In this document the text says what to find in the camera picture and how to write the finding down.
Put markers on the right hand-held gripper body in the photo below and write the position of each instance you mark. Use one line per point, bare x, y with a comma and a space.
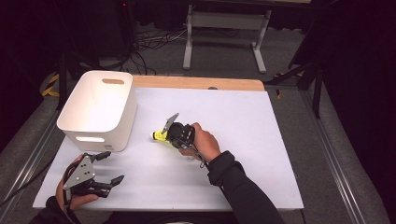
182, 134

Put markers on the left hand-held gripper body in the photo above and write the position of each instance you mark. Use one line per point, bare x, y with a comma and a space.
81, 174

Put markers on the yellow shuttlecock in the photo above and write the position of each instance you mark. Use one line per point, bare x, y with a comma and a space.
159, 136

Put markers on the white plastic storage bin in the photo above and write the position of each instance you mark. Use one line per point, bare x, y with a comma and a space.
93, 105

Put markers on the person's right hand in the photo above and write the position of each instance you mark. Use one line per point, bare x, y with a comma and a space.
205, 144

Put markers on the person's left hand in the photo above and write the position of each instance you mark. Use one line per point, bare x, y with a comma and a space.
77, 200

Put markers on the wooden table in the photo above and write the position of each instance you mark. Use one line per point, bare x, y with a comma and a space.
199, 82

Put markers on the white table mat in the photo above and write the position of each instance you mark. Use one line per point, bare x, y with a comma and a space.
249, 124

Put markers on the yellow and black floor tape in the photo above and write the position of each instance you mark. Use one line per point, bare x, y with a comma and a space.
51, 85

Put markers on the black tripod stand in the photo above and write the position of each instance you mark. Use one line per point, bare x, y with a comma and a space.
63, 77

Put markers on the black stand with long legs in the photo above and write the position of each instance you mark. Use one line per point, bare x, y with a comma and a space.
314, 81

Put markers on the aluminium floor rail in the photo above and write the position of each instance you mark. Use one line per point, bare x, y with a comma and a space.
336, 161
28, 155

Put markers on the grey metal table frame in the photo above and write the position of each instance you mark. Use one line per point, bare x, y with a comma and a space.
227, 20

